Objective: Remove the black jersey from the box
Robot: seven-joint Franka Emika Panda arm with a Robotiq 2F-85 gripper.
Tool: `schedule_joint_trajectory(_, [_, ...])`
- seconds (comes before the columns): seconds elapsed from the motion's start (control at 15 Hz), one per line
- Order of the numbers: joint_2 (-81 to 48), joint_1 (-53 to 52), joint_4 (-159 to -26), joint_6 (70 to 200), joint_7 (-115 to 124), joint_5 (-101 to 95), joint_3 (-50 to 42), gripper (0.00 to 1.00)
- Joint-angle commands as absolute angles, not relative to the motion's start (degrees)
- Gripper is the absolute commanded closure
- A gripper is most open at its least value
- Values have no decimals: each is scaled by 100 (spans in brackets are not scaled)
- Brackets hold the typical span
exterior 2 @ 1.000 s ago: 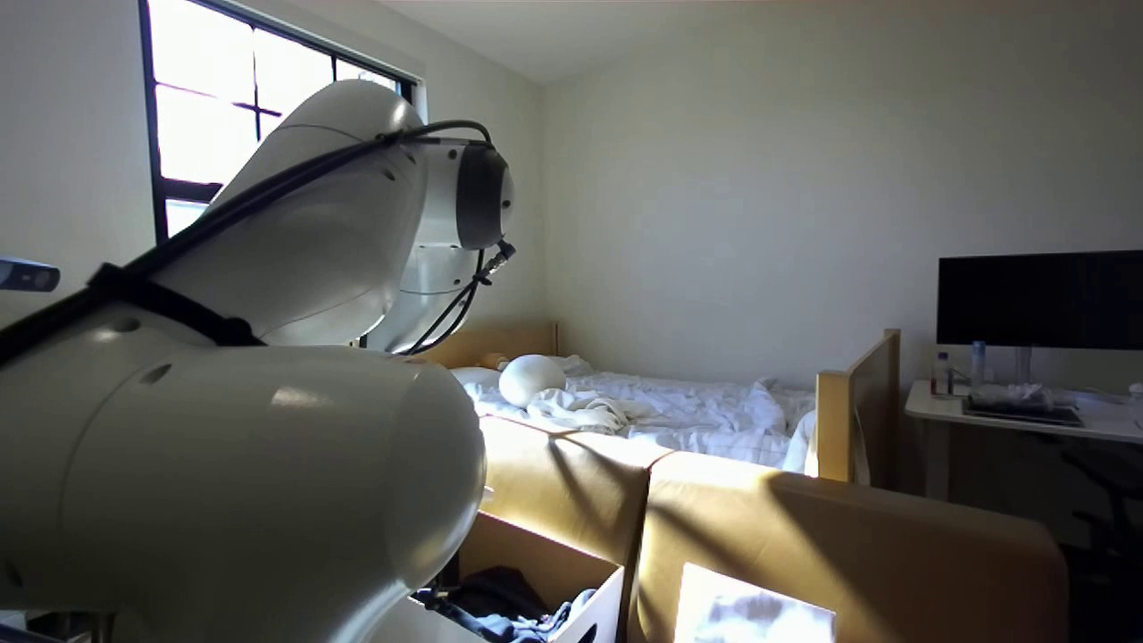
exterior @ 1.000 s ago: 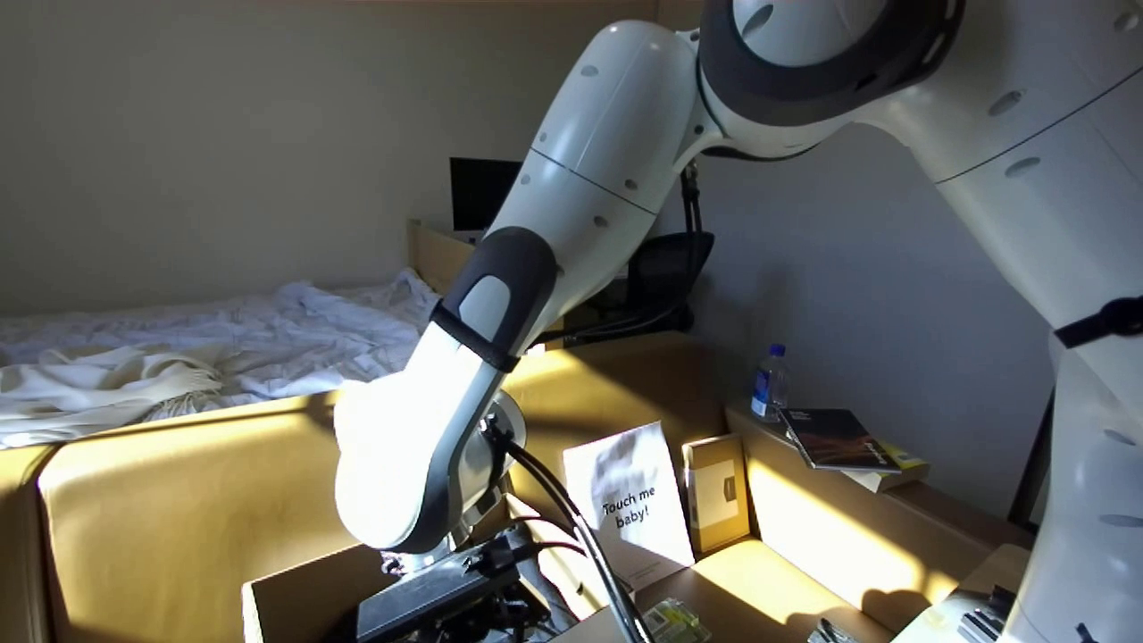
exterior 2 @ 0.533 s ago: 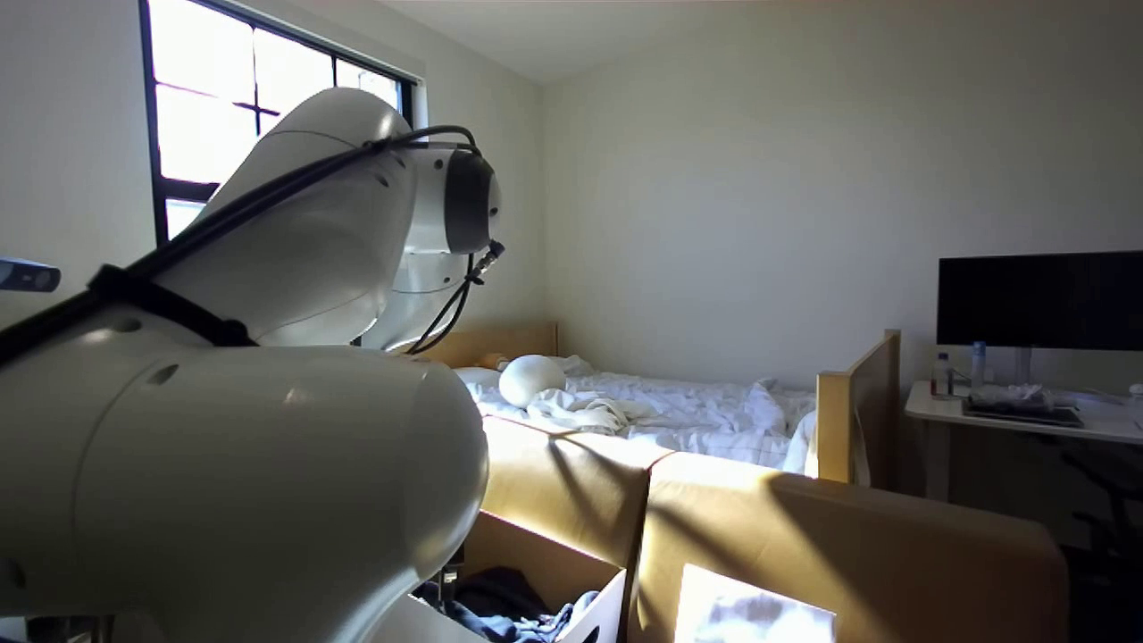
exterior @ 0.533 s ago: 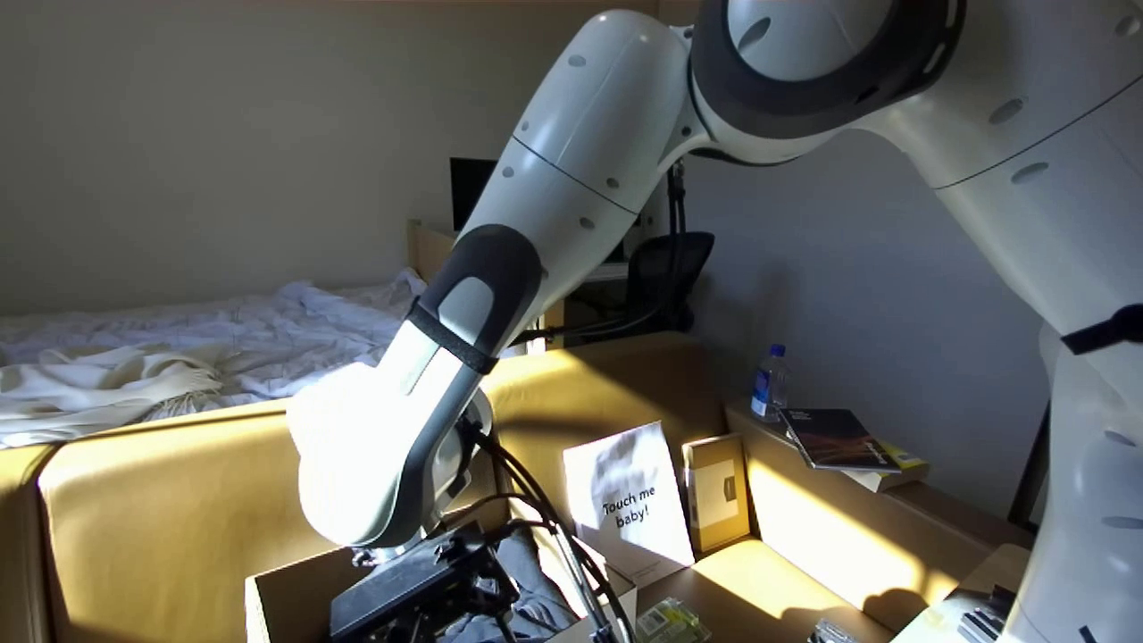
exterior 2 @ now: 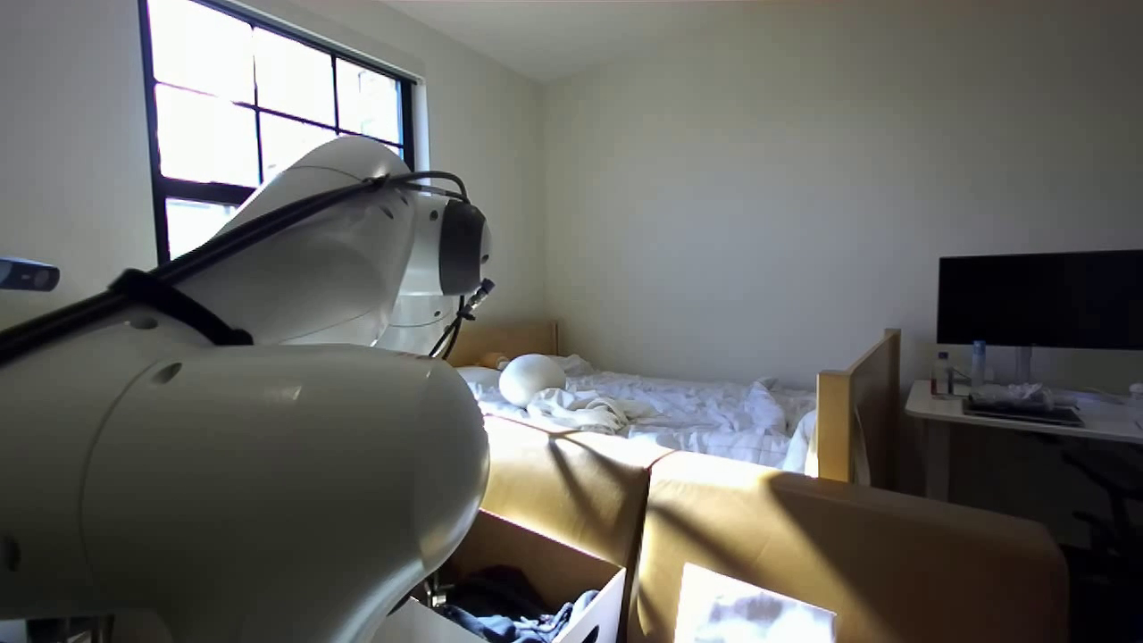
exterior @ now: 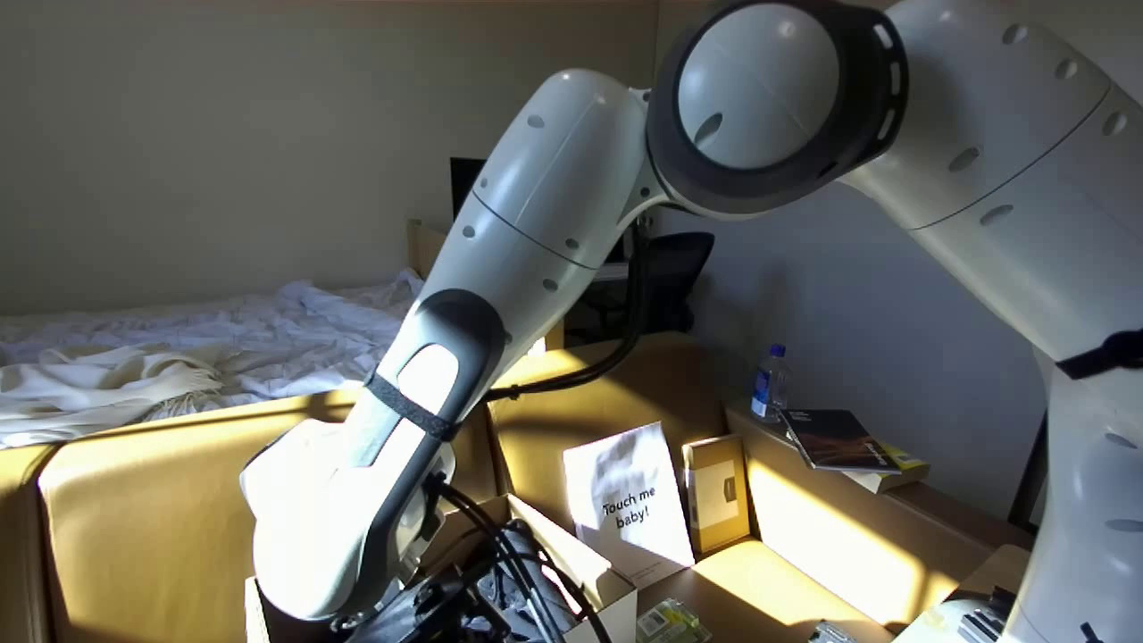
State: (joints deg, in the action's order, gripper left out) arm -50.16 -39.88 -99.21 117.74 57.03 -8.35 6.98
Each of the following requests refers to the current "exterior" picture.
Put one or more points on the crumpled white bed sheets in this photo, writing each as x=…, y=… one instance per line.
x=179, y=360

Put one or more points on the small flat cardboard box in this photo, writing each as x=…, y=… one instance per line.
x=720, y=492

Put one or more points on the yellow edged book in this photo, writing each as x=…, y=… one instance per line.
x=895, y=471

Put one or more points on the green printed packet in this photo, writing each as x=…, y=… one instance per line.
x=669, y=622

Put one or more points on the white electronic device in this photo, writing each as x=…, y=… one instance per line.
x=966, y=620

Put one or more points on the brown cardboard wall panel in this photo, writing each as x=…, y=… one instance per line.
x=833, y=537
x=593, y=404
x=142, y=511

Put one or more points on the wooden bed frame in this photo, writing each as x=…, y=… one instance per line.
x=419, y=243

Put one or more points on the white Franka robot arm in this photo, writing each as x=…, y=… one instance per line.
x=763, y=181

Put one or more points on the clear plastic water bottle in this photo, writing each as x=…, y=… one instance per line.
x=764, y=387

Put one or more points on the open brown cardboard box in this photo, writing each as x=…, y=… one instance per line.
x=600, y=584

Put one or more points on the black office chair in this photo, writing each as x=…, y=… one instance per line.
x=674, y=281

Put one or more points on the white printed paper sign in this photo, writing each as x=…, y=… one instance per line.
x=627, y=487

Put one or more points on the black computer monitor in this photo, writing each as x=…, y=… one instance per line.
x=463, y=184

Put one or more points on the dark cover book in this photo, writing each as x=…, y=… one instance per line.
x=833, y=437

